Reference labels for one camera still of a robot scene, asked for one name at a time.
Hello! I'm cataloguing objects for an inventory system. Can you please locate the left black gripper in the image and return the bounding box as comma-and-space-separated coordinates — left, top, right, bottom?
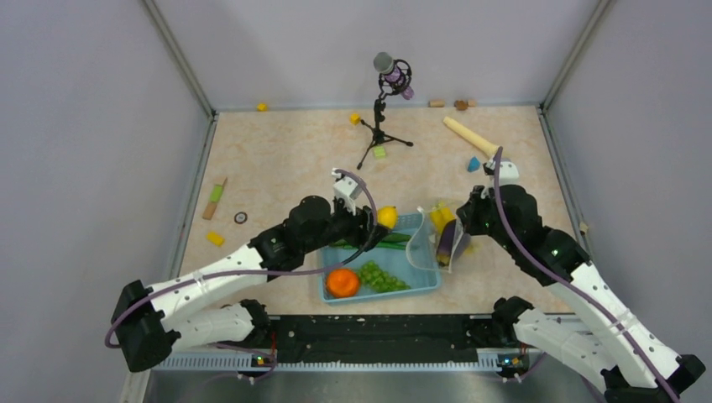
303, 197, 391, 254

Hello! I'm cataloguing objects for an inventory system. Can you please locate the yellow mango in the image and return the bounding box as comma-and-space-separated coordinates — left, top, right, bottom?
377, 206, 398, 229

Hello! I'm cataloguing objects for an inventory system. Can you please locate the yellow banana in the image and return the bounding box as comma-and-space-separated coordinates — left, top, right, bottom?
428, 202, 455, 235

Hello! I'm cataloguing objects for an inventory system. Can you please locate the purple eggplant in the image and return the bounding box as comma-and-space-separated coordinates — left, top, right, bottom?
436, 219, 457, 267

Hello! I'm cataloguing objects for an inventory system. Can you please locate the clear dotted zip bag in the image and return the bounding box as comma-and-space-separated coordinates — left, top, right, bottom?
406, 198, 482, 273

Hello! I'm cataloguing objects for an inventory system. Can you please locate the blue plastic basket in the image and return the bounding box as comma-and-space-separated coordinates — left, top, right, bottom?
317, 213, 442, 306

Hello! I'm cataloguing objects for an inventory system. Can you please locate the orange fruit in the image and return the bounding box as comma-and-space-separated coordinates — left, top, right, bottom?
326, 268, 361, 298

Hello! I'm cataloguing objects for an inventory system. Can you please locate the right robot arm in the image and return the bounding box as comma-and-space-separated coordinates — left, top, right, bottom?
457, 185, 705, 402

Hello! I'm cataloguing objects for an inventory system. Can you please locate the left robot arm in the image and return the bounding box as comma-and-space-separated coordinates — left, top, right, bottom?
105, 196, 397, 373

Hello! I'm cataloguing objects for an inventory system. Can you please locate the green cucumber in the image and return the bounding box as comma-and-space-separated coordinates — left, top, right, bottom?
329, 233, 411, 250

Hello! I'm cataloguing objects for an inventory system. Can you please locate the green grapes bunch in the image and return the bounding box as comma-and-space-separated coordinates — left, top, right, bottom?
356, 261, 411, 293

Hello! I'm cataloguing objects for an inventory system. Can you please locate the blue toy block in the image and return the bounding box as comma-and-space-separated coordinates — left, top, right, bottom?
467, 157, 481, 173

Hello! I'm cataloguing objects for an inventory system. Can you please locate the wooden rolling pin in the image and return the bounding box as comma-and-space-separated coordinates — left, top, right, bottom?
442, 117, 500, 160

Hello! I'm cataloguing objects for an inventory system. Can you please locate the light green cube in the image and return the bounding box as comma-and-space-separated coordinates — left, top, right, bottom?
372, 145, 386, 160

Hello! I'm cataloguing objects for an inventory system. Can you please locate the brown wooden block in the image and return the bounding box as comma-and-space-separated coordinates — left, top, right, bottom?
453, 99, 478, 111

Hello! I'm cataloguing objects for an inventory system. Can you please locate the yellow block left side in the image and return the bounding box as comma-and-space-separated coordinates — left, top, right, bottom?
206, 231, 225, 247

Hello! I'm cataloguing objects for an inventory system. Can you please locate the green wooden toy knife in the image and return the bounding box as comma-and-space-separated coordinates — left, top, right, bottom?
202, 176, 228, 220

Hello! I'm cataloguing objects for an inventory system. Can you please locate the microphone on tripod stand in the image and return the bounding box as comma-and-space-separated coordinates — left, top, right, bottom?
356, 52, 416, 171

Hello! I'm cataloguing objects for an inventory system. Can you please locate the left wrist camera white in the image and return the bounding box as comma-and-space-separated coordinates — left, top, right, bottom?
331, 168, 363, 216

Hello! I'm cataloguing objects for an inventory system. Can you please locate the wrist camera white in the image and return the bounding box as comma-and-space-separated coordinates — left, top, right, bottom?
483, 158, 520, 188
331, 168, 363, 216

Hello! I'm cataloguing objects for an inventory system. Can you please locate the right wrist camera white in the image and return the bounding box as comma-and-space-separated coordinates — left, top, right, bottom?
483, 158, 520, 188

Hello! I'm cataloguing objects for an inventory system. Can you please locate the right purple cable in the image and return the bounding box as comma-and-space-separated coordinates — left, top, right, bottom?
492, 146, 683, 403

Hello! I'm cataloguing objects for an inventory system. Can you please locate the purple cable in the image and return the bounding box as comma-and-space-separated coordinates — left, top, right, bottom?
104, 168, 380, 385
492, 146, 683, 403

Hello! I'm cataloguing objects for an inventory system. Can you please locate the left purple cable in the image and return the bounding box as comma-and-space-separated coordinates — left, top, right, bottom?
104, 168, 380, 385

